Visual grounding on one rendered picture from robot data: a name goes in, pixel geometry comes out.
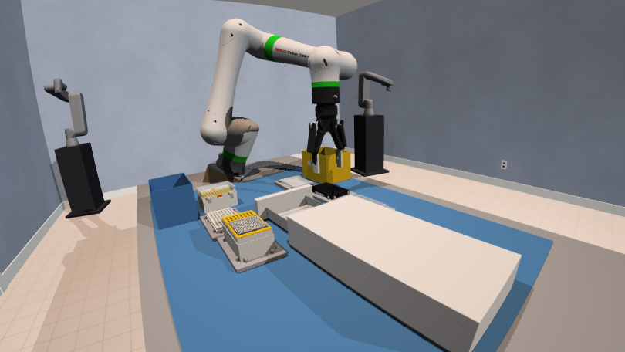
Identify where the blue flat mat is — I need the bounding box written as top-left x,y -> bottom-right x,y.
150,167 -> 553,352

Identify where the dark blue open-top bin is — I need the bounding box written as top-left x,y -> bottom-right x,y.
148,173 -> 199,230

